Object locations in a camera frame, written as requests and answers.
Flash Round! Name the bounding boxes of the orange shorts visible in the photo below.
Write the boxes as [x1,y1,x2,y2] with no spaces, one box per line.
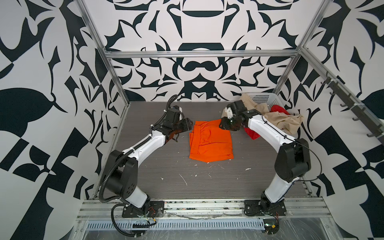
[189,120,234,163]

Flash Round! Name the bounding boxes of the beige shorts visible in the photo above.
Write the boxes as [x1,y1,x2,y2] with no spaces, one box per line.
[240,93,304,136]

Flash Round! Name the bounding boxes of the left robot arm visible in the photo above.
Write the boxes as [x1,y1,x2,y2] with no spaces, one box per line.
[98,106,193,211]

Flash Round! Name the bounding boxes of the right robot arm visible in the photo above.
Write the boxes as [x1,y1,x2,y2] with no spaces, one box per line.
[219,100,311,213]

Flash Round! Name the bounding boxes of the red shorts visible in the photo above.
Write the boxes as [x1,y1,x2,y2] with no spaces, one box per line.
[244,105,290,140]

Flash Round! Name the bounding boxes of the white laundry basket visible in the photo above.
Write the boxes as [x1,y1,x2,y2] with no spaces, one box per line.
[241,92,290,135]

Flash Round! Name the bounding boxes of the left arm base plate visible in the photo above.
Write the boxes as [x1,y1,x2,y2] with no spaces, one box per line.
[122,201,165,218]

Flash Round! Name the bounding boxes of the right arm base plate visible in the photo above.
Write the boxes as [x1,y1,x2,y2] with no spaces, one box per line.
[244,199,287,217]

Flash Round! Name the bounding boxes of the white slotted cable duct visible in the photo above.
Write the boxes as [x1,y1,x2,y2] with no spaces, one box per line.
[86,219,265,231]

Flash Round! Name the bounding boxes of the black corrugated cable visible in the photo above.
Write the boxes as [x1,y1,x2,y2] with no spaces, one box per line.
[110,203,157,238]

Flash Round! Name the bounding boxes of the aluminium frame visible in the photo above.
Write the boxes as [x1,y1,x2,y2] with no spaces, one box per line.
[78,1,384,240]

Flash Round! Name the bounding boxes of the wall hook rail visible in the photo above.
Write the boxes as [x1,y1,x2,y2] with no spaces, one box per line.
[322,71,384,145]

